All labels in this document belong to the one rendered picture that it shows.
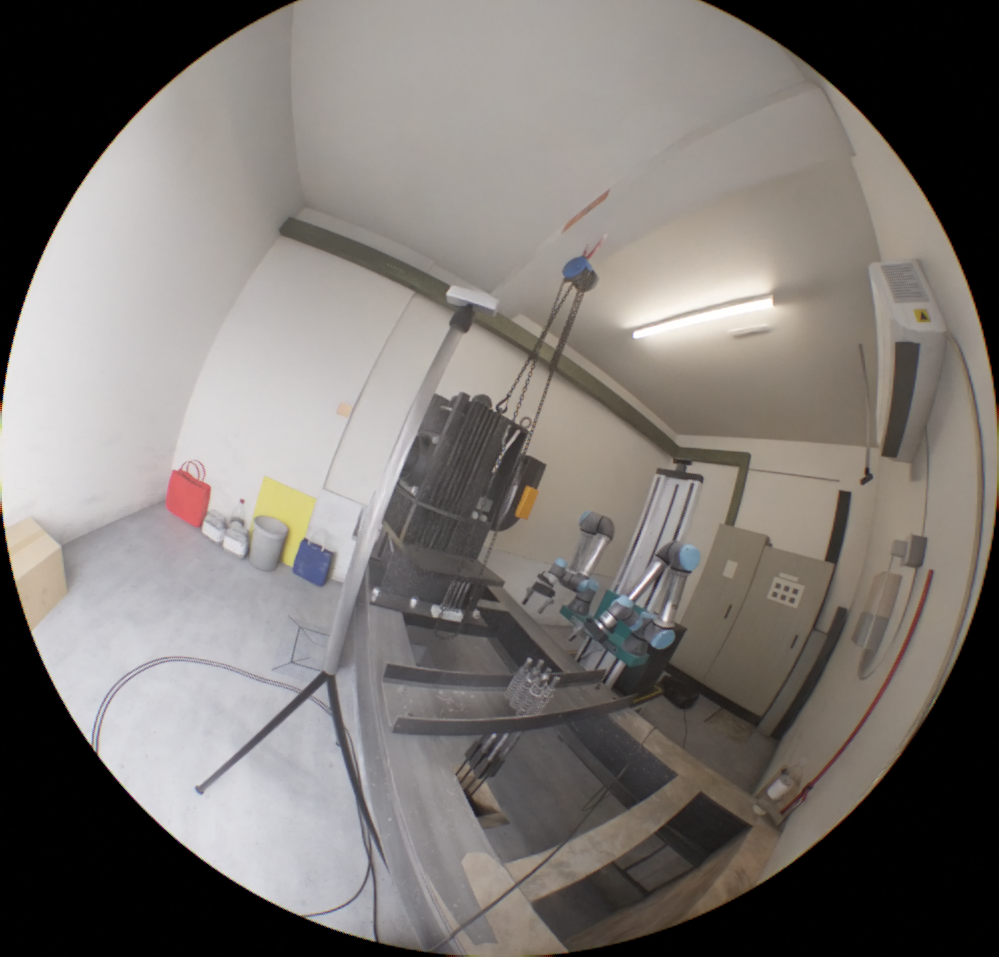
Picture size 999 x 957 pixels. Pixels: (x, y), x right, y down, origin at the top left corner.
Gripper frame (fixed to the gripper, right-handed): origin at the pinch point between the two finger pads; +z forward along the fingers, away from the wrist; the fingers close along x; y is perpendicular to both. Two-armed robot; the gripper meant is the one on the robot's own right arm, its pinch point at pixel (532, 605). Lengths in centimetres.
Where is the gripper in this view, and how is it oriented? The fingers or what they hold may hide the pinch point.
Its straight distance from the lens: 173.2
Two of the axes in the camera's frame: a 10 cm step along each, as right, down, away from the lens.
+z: -5.8, 7.1, -3.9
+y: 5.7, 7.0, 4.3
